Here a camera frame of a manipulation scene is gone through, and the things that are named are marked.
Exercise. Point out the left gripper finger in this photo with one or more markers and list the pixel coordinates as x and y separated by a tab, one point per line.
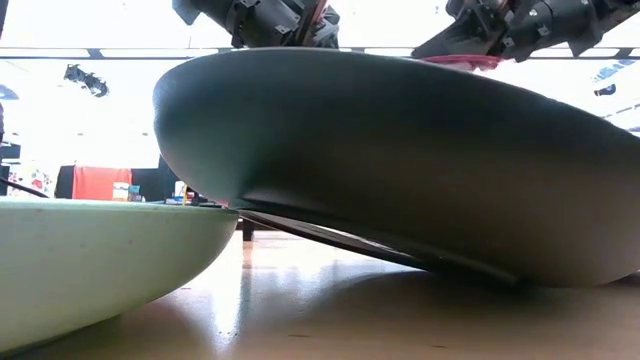
320	27

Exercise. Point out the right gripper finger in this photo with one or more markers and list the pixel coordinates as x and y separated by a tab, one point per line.
460	42

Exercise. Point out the pink transparent plate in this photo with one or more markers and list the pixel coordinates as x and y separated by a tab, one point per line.
465	62

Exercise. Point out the pale blue plate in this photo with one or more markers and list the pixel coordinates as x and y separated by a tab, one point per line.
400	150

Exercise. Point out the pale green plate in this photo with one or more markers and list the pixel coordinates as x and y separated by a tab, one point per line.
100	260

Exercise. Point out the black ceiling lamp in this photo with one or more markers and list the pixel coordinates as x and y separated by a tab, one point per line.
605	90

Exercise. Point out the black track light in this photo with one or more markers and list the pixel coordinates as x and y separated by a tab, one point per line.
87	81

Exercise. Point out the orange red panel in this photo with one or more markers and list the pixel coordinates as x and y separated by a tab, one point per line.
100	182

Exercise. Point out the floral cloth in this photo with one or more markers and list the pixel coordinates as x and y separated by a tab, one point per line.
32	182

